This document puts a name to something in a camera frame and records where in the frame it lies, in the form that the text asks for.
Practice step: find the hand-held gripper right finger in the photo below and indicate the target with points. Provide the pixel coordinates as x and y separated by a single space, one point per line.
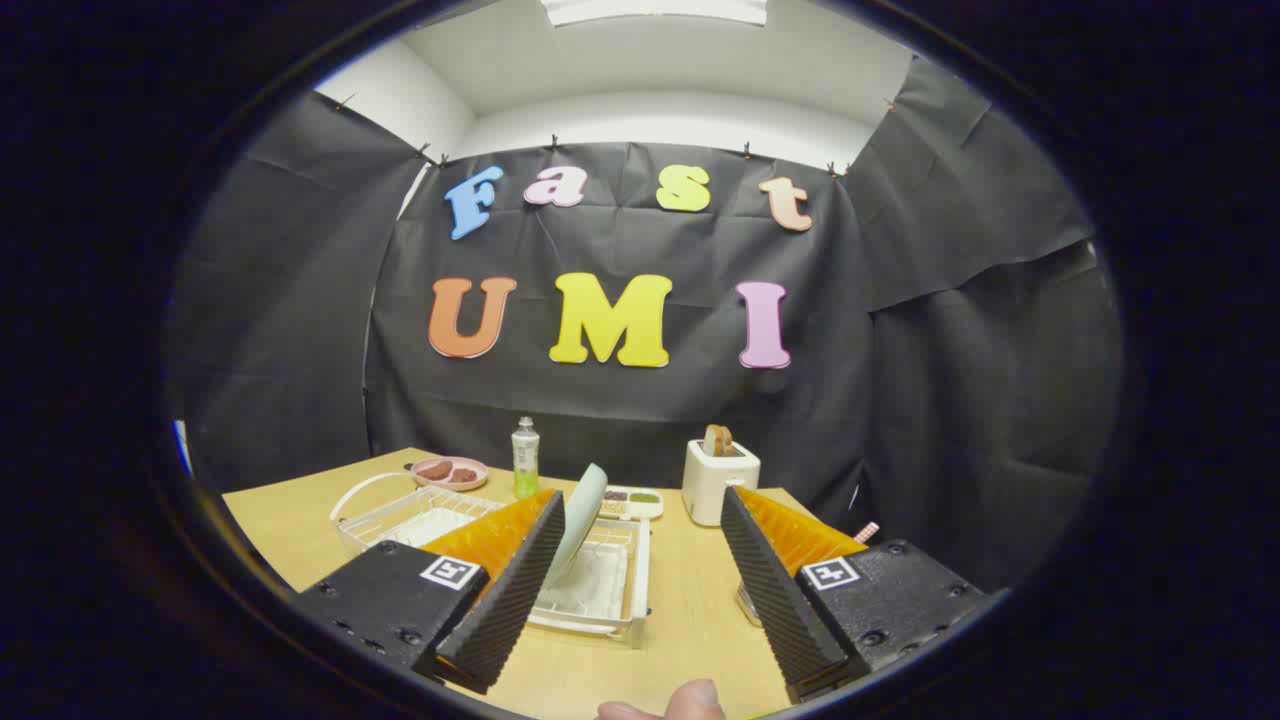
780 600

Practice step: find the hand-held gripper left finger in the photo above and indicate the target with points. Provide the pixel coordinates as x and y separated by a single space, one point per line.
510 600

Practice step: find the pale green plate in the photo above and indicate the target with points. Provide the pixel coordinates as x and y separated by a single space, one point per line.
585 510

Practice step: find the pink plate with food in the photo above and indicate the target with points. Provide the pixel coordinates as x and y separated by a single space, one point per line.
450 472

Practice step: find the white toaster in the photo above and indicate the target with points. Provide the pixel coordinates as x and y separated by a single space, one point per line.
715 485

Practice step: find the clear bottle green drink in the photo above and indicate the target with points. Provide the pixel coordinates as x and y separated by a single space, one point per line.
525 460

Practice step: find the white compartment snack tray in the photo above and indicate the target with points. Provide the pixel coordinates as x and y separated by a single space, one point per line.
632 503

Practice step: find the bread slice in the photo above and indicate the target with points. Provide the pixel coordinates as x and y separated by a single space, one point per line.
717 440

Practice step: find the black backdrop cloth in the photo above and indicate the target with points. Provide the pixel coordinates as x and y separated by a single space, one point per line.
900 400

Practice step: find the ceiling light panel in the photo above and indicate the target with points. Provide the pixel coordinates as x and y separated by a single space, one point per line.
655 10

